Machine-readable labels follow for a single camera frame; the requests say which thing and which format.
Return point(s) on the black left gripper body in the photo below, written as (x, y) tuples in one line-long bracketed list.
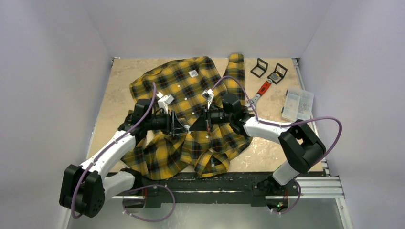
[(162, 122)]

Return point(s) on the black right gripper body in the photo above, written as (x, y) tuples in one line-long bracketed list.
[(205, 119)]

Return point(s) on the yellow black plaid shirt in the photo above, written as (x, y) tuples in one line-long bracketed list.
[(208, 152)]

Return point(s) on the silver gold round brooch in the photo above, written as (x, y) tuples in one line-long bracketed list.
[(275, 76)]

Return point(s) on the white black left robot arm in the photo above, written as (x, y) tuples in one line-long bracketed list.
[(86, 187)]

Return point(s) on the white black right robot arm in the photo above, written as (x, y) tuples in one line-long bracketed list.
[(301, 146)]

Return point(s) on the clear plastic screw box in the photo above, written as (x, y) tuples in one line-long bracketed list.
[(298, 105)]

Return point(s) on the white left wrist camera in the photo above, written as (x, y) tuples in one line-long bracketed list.
[(164, 101)]

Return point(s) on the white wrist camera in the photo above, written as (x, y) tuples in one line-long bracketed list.
[(209, 96), (164, 101)]

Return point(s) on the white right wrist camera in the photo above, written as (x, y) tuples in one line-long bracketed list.
[(209, 96)]

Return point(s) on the red handled adjustable wrench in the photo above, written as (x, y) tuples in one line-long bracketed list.
[(259, 94)]

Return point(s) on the black square frame left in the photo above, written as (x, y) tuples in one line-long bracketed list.
[(260, 68)]

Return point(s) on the black square frame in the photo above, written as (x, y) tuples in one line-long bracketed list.
[(260, 68), (281, 70)]

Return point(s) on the black square frame right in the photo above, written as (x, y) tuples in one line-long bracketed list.
[(281, 70)]

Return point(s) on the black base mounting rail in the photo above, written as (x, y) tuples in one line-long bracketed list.
[(252, 188)]

